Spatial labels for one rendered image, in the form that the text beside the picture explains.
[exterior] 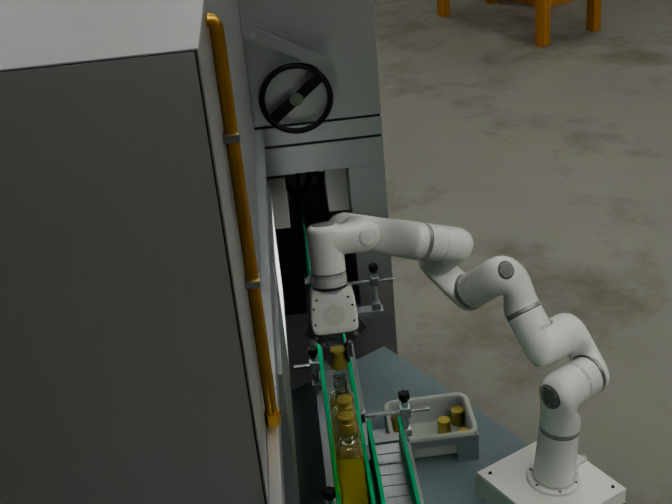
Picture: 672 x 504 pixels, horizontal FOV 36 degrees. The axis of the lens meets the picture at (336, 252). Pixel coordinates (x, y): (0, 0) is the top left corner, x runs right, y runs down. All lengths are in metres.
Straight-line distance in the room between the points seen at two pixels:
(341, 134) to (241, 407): 1.66
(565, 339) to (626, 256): 2.79
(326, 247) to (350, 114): 0.97
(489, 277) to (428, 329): 2.27
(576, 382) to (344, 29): 1.22
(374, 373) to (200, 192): 1.74
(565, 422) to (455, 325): 2.24
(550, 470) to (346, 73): 1.26
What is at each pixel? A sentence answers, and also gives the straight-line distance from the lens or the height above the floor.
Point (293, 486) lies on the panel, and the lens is 2.23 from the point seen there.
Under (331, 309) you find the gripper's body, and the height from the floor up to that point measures 1.35.
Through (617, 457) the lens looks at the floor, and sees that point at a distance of 3.90.
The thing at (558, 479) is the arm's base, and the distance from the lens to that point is 2.50.
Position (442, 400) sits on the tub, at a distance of 2.76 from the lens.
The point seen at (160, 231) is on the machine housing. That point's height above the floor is 1.89.
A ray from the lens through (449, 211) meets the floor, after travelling 5.57.
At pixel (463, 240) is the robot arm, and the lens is 2.30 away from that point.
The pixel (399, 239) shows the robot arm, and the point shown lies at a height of 1.43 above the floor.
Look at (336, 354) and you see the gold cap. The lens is 2.21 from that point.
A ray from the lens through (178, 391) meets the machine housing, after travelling 1.49.
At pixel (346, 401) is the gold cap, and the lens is 2.22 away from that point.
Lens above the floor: 2.49
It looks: 28 degrees down
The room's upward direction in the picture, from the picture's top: 6 degrees counter-clockwise
